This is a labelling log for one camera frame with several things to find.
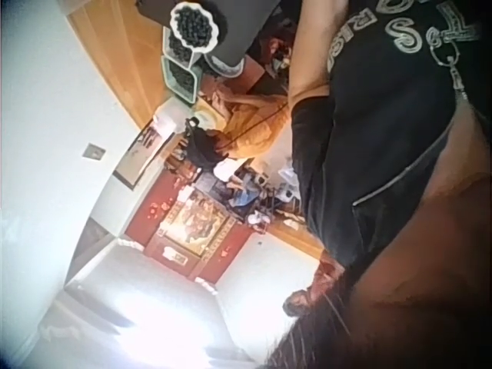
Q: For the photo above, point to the blue patterned white plate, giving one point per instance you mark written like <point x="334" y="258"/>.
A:
<point x="227" y="65"/>

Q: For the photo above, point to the dark grey rectangular board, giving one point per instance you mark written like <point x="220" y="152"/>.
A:
<point x="246" y="23"/>

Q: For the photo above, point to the cluttered shelf of items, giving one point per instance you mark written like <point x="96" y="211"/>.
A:
<point x="253" y="188"/>

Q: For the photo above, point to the white scalloped bowl of blueberries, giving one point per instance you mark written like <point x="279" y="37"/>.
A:
<point x="194" y="25"/>

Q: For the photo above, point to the heap of dark clutter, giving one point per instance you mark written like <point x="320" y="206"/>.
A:
<point x="274" y="57"/>

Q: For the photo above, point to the red cabinet with golden picture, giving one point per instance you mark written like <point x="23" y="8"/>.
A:
<point x="192" y="223"/>

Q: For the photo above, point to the grey wall switch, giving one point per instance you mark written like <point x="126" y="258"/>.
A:
<point x="94" y="151"/>

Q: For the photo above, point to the framed picture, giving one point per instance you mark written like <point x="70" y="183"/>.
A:
<point x="143" y="157"/>

